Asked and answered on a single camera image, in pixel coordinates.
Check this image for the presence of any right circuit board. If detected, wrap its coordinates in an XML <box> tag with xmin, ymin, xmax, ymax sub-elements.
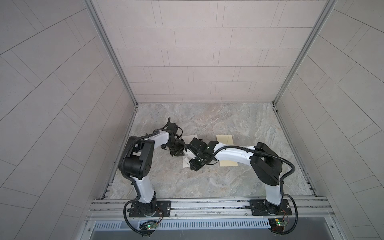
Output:
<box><xmin>268</xmin><ymin>219</ymin><xmax>289</xmax><ymax>233</ymax></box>

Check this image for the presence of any aluminium mounting rail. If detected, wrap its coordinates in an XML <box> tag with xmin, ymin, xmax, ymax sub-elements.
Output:
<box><xmin>86</xmin><ymin>196</ymin><xmax>335</xmax><ymax>220</ymax></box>

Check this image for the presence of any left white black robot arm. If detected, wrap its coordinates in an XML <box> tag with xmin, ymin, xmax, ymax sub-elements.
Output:
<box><xmin>118</xmin><ymin>122</ymin><xmax>184</xmax><ymax>217</ymax></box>

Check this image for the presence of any cream white envelope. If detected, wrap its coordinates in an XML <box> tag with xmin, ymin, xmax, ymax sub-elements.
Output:
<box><xmin>182</xmin><ymin>135</ymin><xmax>198</xmax><ymax>168</ymax></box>

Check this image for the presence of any white ventilation grille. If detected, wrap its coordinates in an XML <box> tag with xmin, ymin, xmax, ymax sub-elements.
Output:
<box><xmin>94</xmin><ymin>219</ymin><xmax>271</xmax><ymax>231</ymax></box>

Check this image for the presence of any circuit board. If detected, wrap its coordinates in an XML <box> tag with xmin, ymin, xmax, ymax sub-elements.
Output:
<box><xmin>268</xmin><ymin>219</ymin><xmax>289</xmax><ymax>233</ymax></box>
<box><xmin>140</xmin><ymin>221</ymin><xmax>158</xmax><ymax>231</ymax></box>

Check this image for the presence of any left circuit board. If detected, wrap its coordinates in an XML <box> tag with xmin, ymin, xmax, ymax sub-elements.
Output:
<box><xmin>140</xmin><ymin>221</ymin><xmax>158</xmax><ymax>231</ymax></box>

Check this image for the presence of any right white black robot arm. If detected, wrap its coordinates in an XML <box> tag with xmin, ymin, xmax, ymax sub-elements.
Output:
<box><xmin>186</xmin><ymin>138</ymin><xmax>283</xmax><ymax>215</ymax></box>

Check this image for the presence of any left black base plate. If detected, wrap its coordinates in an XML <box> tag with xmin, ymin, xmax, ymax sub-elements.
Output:
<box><xmin>127</xmin><ymin>201</ymin><xmax>172</xmax><ymax>218</ymax></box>

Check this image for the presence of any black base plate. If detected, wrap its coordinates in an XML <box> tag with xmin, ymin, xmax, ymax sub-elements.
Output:
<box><xmin>249</xmin><ymin>199</ymin><xmax>294</xmax><ymax>216</ymax></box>
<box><xmin>127</xmin><ymin>201</ymin><xmax>172</xmax><ymax>218</ymax></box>

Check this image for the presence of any yellow manila envelope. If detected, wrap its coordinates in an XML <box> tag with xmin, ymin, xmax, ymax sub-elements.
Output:
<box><xmin>216</xmin><ymin>134</ymin><xmax>239</xmax><ymax>168</ymax></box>

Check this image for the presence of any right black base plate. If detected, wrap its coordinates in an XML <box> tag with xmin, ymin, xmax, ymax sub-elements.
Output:
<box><xmin>249</xmin><ymin>199</ymin><xmax>294</xmax><ymax>216</ymax></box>

